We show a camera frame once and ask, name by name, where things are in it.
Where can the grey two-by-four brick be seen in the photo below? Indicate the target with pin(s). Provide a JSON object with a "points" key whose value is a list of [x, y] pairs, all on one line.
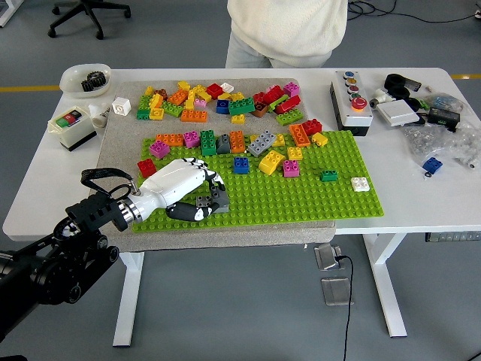
{"points": [[203, 201], [261, 142]]}

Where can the orange upturned long brick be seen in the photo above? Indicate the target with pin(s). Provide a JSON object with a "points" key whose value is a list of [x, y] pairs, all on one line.
{"points": [[299, 134]]}

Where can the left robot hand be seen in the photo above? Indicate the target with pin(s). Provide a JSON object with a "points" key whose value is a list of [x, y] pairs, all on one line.
{"points": [[169, 184]]}

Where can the pink small brick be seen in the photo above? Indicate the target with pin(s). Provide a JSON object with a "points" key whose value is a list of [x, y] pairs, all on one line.
{"points": [[200, 103], [271, 88]]}

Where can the black round knob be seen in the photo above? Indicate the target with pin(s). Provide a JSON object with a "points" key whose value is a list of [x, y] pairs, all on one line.
{"points": [[413, 103]]}

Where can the white plastic tube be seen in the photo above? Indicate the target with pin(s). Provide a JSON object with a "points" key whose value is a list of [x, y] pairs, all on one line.
{"points": [[99, 116]]}

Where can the dark green small brick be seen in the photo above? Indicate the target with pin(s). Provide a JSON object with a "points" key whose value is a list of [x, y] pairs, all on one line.
{"points": [[143, 113], [328, 175]]}

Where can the clear bag blue parts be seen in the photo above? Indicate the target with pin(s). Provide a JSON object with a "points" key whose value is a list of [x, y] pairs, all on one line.
{"points": [[445, 101]]}

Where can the black power adapter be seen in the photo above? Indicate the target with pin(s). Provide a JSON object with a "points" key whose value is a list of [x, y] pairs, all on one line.
{"points": [[443, 116]]}

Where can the grey slope brick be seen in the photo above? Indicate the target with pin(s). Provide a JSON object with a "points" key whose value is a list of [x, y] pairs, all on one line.
{"points": [[222, 144], [222, 198]]}

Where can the black office chair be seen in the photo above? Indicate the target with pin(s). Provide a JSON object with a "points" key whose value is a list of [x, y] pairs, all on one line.
{"points": [[89, 6]]}

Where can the green baseplate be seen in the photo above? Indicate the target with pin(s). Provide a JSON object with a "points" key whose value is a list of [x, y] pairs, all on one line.
{"points": [[282, 203]]}

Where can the white cube box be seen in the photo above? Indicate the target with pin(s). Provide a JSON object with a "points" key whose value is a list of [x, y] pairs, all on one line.
{"points": [[121, 107]]}

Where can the yellow two-by-two brick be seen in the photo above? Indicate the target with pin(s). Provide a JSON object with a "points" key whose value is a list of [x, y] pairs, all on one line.
{"points": [[279, 140], [238, 119], [156, 113], [294, 153]]}

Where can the magenta two-by-two brick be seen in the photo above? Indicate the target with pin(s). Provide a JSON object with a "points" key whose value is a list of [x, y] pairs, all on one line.
{"points": [[159, 149], [291, 168], [291, 88]]}

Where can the switch box green red buttons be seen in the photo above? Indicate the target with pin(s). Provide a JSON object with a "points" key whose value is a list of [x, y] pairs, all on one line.
{"points": [[75, 133]]}

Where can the clear bag of screws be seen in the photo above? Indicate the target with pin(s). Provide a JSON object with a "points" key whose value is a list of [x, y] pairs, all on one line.
{"points": [[424, 141]]}

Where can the orange two-by-four brick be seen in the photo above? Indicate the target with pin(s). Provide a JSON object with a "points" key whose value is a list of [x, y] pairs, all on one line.
{"points": [[170, 139], [194, 116]]}

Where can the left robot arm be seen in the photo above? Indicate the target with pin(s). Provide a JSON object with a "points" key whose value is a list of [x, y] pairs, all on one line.
{"points": [[94, 214]]}

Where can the yellow arch brick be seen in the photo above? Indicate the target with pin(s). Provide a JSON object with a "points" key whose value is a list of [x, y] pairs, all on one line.
{"points": [[271, 162]]}

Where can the blue two-by-two brick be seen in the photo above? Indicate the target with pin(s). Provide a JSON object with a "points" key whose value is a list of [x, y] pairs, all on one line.
{"points": [[432, 164], [222, 107], [240, 164]]}

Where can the red two-by-four brick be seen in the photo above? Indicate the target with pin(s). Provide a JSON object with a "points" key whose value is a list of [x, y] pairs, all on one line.
{"points": [[273, 94], [288, 104]]}

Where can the pink two-by-two brick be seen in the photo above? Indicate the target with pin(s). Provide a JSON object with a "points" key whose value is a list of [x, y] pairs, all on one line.
{"points": [[191, 138]]}

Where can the black tape roll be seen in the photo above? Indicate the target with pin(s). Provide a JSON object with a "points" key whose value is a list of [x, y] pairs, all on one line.
{"points": [[391, 78], [399, 91]]}

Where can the white plastic bowl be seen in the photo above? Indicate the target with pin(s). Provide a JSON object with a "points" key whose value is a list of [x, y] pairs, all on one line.
{"points": [[71, 80]]}

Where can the red two-by-two brick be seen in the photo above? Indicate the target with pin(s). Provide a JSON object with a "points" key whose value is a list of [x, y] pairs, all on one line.
{"points": [[214, 90], [311, 126], [146, 167]]}

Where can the white two-by-two brick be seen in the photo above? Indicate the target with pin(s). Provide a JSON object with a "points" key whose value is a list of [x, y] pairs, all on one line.
{"points": [[359, 184]]}

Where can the white table leg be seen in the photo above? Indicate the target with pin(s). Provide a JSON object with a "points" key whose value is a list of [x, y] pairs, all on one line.
{"points": [[127, 301], [387, 286]]}

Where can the small black grey block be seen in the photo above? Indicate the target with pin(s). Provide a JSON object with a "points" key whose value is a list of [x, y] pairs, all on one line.
{"points": [[414, 85]]}

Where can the lime green two-by-four brick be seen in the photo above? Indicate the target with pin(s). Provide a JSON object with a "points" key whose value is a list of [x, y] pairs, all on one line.
{"points": [[289, 117]]}

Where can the black gear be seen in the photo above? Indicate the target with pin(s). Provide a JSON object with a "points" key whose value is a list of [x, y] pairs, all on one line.
{"points": [[98, 79], [87, 85]]}

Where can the person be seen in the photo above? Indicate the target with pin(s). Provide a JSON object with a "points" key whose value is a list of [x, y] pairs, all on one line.
{"points": [[289, 26]]}

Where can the yellow rounded small brick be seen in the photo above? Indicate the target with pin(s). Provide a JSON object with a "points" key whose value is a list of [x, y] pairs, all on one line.
{"points": [[319, 138]]}

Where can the brown brick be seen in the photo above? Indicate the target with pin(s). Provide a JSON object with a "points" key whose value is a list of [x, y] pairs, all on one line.
{"points": [[260, 109], [161, 93]]}

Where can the green plastic clip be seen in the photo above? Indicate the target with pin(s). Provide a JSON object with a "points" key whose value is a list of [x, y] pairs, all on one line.
{"points": [[424, 101]]}

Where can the grey-brown mat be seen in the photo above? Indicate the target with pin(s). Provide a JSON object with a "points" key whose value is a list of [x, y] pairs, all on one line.
{"points": [[225, 237]]}

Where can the white small brick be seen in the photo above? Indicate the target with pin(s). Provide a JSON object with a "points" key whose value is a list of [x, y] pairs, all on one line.
{"points": [[227, 87]]}

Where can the table height control panel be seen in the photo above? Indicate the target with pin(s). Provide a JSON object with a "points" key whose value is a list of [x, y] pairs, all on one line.
{"points": [[451, 237]]}

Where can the push-button control box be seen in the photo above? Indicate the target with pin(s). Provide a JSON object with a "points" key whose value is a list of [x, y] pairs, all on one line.
{"points": [[357, 116]]}

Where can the metal floor socket box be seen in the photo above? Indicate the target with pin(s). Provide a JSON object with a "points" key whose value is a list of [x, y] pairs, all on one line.
{"points": [[336, 291], [325, 257]]}

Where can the white flat switch plate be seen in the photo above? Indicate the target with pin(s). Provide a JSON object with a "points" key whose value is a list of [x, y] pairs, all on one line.
{"points": [[397, 114]]}

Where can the white furniture foot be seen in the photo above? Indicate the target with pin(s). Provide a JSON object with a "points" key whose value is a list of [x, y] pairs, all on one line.
{"points": [[5, 17]]}

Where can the lime green flat plate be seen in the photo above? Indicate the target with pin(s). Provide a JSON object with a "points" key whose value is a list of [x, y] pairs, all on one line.
{"points": [[278, 102]]}

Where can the yellow long brick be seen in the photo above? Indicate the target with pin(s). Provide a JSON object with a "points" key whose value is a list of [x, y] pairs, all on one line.
{"points": [[191, 98]]}

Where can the clear bag metal parts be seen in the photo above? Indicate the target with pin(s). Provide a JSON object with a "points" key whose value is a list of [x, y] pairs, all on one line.
{"points": [[467, 146]]}

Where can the dark green two-by-four brick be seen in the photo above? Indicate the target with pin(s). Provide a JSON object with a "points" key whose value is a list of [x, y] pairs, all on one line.
{"points": [[207, 142], [241, 106]]}

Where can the white pipe connector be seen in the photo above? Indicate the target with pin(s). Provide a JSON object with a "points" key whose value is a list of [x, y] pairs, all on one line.
{"points": [[380, 96]]}

